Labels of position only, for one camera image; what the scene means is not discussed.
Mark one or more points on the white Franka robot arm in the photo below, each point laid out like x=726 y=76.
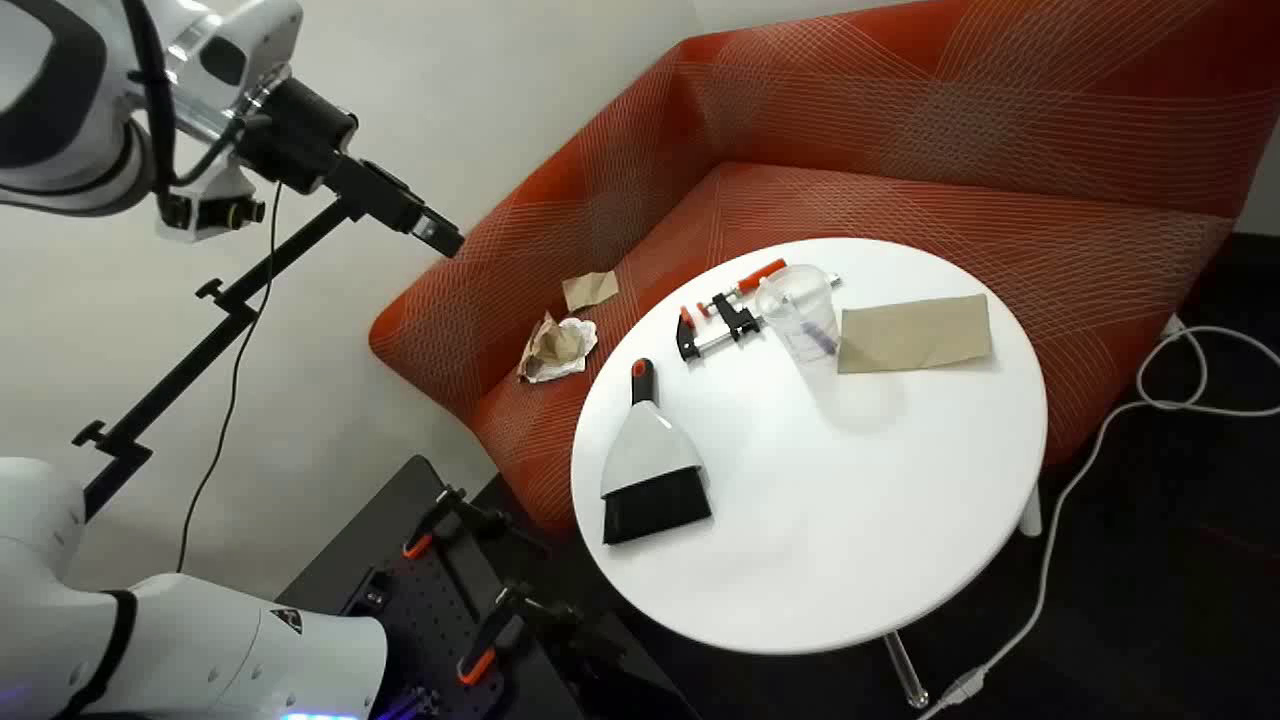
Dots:
x=226 y=654

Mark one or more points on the orange patterned sofa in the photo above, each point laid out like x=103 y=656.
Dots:
x=933 y=120

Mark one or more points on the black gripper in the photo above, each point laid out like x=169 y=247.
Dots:
x=303 y=132

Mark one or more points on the crumpled white paper wrapper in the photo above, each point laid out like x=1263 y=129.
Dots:
x=556 y=351

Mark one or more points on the clear plastic cup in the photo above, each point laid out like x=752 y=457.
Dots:
x=803 y=311

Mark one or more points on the white round table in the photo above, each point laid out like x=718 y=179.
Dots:
x=825 y=505

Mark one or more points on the orange and black bar clamp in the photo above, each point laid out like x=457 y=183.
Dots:
x=731 y=321

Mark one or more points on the tan cardboard box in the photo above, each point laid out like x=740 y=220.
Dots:
x=920 y=332

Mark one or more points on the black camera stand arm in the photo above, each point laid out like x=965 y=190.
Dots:
x=175 y=381

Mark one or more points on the tan paper scrap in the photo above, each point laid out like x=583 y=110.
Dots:
x=591 y=291

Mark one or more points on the black robot mounting bench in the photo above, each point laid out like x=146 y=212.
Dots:
x=443 y=600

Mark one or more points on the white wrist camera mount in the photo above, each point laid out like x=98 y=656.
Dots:
x=267 y=32

